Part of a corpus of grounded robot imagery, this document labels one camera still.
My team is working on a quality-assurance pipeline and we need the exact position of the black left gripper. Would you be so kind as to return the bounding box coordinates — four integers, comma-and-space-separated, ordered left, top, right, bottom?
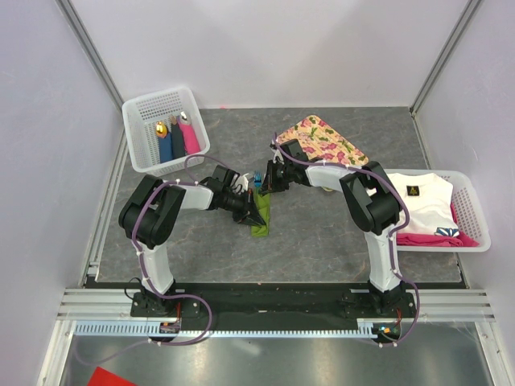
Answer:
221, 188, 265, 228

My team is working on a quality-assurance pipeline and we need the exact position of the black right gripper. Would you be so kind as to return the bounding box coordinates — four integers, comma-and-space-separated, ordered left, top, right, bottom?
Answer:
260, 159, 293, 194

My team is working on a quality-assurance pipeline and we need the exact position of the blue metallic fork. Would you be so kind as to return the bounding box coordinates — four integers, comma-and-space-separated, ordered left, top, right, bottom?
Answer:
253, 170, 262, 189

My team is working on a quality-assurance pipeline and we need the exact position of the green paper napkin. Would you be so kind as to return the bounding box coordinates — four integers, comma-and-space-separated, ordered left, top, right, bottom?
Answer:
251, 194, 270, 237

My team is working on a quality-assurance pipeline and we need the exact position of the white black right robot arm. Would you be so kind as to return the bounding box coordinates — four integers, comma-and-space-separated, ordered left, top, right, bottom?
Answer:
263, 140, 410, 317

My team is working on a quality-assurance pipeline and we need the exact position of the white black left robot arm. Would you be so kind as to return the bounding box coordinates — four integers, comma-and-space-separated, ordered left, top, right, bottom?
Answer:
118, 166, 266, 318

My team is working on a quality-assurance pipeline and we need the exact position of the pink rolled napkin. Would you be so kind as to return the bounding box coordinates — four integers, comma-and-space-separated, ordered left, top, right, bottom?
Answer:
179, 122, 201, 154

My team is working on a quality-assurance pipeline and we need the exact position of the dark grey rolled napkin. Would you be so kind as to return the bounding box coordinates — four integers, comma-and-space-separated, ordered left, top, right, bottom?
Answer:
170, 121, 186, 159

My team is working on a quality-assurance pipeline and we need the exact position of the blue rolled napkin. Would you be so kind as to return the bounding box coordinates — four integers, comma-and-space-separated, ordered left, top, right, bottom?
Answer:
158, 134, 174, 163

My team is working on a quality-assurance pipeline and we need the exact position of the floral rectangular tray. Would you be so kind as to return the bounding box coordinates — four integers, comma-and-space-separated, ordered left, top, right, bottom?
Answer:
274, 114, 369, 192

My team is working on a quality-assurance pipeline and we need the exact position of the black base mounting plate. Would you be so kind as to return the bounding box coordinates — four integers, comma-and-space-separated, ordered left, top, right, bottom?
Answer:
147, 283, 417, 330

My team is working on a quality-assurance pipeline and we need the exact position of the gold spoon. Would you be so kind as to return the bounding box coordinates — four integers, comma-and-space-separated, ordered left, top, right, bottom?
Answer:
155, 121, 168, 138

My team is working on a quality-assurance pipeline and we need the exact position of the white perforated plastic basket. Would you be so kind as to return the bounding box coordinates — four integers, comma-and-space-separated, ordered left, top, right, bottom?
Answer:
122, 86, 210, 176

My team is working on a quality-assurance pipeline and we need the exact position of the pink folded garment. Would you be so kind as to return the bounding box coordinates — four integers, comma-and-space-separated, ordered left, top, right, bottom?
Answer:
396, 203, 480, 248

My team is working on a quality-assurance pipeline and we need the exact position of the white folded t-shirt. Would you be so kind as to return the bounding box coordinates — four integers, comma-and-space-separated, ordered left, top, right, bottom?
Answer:
388, 173, 459, 237

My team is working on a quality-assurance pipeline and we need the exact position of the white laundry basket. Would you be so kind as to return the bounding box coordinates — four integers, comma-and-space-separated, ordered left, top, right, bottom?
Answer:
385, 169, 491, 253

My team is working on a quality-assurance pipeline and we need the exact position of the red sheet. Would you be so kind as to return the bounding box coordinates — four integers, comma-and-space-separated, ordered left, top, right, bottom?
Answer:
87, 367, 135, 386

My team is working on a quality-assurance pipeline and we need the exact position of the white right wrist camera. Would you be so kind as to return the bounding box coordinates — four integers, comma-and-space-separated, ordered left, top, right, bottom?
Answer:
272, 154, 284, 164

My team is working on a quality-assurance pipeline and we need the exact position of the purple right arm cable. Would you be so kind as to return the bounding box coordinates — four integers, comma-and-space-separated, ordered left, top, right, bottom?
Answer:
271, 132, 422, 349

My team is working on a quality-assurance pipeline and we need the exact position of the aluminium rail profile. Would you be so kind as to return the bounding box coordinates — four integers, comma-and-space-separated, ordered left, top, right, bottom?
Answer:
57, 289, 495, 322

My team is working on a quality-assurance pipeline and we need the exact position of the grey slotted cable duct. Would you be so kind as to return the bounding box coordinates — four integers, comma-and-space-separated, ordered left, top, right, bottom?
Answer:
73, 318, 403, 337

